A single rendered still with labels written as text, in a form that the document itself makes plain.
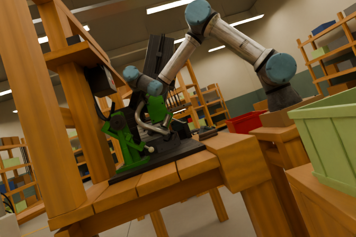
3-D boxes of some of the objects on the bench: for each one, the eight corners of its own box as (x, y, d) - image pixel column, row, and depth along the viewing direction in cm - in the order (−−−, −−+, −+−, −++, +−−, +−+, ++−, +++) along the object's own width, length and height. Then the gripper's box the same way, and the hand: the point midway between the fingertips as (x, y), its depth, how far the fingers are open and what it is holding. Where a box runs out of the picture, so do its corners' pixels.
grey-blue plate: (188, 137, 152) (182, 118, 153) (189, 137, 150) (182, 118, 152) (176, 141, 152) (169, 122, 153) (176, 142, 150) (170, 122, 151)
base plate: (185, 136, 197) (184, 134, 197) (206, 148, 88) (205, 144, 88) (142, 152, 193) (141, 150, 194) (108, 185, 84) (107, 180, 84)
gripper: (150, 81, 113) (156, 97, 133) (133, 74, 115) (141, 90, 135) (142, 94, 111) (149, 108, 131) (125, 87, 113) (134, 101, 133)
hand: (142, 102), depth 131 cm, fingers closed on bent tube, 3 cm apart
